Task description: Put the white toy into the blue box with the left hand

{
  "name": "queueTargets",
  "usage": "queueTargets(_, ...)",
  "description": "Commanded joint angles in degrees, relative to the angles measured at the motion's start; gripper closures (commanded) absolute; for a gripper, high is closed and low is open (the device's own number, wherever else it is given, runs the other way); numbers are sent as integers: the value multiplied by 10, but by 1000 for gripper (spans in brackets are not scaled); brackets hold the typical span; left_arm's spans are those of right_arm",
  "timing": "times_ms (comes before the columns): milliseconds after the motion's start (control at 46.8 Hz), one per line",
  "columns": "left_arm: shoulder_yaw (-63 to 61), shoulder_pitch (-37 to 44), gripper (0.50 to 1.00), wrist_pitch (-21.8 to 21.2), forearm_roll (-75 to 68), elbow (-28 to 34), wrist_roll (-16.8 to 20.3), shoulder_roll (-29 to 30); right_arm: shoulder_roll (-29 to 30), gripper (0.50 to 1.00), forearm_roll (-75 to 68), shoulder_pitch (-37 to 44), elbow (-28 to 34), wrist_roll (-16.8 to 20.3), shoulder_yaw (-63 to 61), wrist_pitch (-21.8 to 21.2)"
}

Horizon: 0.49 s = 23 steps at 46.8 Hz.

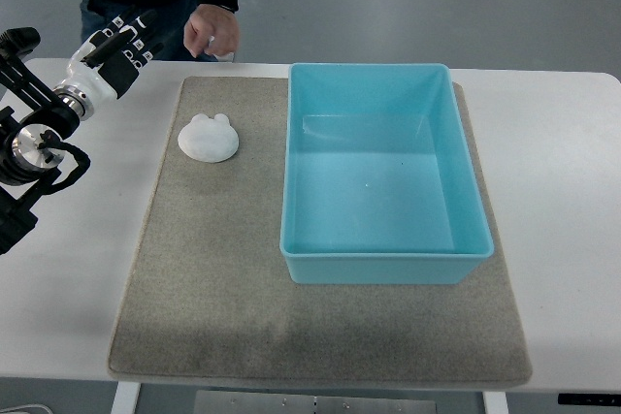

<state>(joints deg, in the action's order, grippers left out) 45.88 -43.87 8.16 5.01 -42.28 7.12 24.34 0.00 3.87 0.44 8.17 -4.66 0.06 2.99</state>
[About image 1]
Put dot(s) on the person's bare hand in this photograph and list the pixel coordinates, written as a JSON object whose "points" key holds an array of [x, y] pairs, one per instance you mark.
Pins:
{"points": [[211, 30]]}

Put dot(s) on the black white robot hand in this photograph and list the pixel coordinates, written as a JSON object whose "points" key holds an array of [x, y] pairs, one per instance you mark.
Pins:
{"points": [[106, 65]]}

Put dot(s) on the white plush toy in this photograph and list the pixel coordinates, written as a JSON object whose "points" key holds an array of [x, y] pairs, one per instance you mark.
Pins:
{"points": [[209, 139]]}

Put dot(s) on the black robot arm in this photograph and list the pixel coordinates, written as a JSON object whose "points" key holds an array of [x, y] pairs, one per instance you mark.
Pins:
{"points": [[36, 159]]}

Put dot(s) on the blue plastic box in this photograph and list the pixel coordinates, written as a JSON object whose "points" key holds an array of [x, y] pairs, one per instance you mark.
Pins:
{"points": [[379, 180]]}

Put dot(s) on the grey felt mat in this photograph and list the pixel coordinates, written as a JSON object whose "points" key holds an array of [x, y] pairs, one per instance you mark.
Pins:
{"points": [[209, 298]]}

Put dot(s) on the black table control panel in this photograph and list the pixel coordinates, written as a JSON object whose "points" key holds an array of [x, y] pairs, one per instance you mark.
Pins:
{"points": [[582, 399]]}

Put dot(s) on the metal table base plate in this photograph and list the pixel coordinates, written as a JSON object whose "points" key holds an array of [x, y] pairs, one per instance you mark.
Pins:
{"points": [[240, 402]]}

